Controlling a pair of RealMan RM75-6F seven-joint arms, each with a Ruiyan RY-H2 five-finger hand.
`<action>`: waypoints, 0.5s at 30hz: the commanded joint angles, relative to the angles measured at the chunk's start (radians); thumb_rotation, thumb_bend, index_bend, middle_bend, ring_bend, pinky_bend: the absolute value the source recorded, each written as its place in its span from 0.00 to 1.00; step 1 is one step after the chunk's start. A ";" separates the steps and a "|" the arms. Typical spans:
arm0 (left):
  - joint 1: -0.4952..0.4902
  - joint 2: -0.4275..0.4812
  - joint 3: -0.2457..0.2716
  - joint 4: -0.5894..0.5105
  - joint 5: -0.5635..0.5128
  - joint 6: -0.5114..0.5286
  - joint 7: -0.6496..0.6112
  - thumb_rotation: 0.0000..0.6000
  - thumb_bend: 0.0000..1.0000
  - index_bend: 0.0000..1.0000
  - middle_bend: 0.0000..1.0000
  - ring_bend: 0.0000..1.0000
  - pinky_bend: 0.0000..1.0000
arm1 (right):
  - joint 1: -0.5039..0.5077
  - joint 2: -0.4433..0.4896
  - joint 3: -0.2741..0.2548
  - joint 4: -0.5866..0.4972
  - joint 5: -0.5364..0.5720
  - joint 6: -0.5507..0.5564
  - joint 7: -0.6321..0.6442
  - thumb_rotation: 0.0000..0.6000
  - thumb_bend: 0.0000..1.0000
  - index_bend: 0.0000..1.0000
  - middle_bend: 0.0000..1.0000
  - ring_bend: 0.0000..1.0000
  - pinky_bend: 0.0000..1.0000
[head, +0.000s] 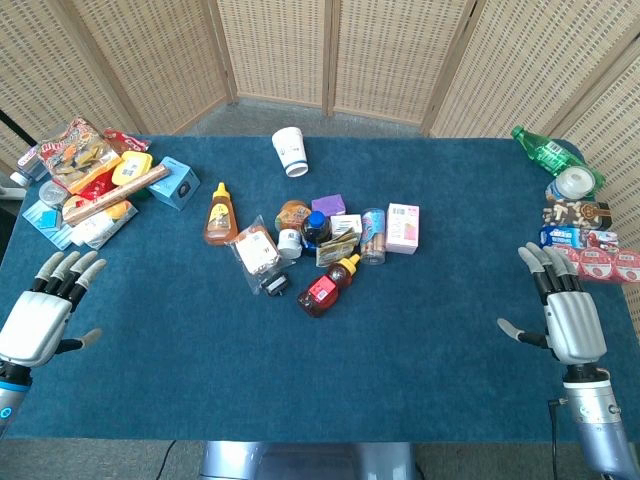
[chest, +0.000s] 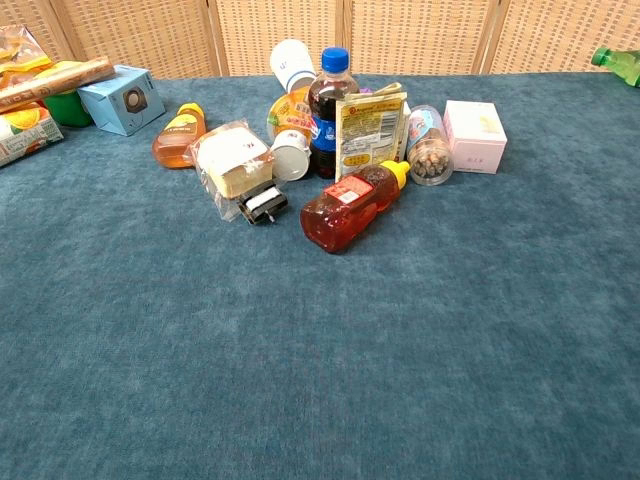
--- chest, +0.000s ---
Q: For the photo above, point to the sandwich bread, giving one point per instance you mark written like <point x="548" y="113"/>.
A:
<point x="232" y="159"/>

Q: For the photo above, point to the orange yellow snack bag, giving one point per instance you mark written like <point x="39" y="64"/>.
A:
<point x="17" y="52"/>

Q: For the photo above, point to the dark honey bottle red label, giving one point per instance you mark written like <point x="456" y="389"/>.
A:
<point x="350" y="207"/>

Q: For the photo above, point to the black power adapter plug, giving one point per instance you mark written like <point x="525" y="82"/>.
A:
<point x="263" y="204"/>

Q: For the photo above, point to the blue velvet table cloth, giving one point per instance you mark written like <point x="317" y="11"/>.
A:
<point x="320" y="325"/>

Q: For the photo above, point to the small white paper cup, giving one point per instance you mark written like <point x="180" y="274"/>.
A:
<point x="291" y="155"/>

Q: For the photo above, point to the yellow seasoning sachet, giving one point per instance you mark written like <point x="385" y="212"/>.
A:
<point x="370" y="135"/>

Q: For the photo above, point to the orange jelly fruit cup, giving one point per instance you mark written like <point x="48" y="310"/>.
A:
<point x="290" y="112"/>

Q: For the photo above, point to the cola bottle blue cap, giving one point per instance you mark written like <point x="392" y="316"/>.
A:
<point x="330" y="107"/>

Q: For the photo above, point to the clear jar of snack sticks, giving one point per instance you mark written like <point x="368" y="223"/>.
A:
<point x="429" y="150"/>

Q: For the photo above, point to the small purple object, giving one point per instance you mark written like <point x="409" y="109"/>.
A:
<point x="367" y="91"/>

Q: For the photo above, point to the light honey bottle yellow cap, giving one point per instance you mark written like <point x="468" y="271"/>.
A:
<point x="176" y="137"/>

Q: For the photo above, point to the tall white paper cup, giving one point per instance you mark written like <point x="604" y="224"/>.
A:
<point x="291" y="65"/>

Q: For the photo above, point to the pink white carton box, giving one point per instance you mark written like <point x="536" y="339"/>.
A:
<point x="475" y="135"/>

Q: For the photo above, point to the woven rattan folding screen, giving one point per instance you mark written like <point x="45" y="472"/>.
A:
<point x="320" y="35"/>

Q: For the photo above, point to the light blue speaker box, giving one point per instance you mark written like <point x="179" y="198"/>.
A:
<point x="122" y="102"/>

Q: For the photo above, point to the green round container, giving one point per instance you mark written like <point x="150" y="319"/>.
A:
<point x="67" y="108"/>

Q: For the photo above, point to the brown long wrapped box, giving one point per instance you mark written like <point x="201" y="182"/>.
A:
<point x="52" y="81"/>

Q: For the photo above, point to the orange juice carton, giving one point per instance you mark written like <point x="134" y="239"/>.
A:
<point x="25" y="131"/>

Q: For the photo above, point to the green plastic soda bottle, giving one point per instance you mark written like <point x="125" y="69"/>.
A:
<point x="619" y="62"/>

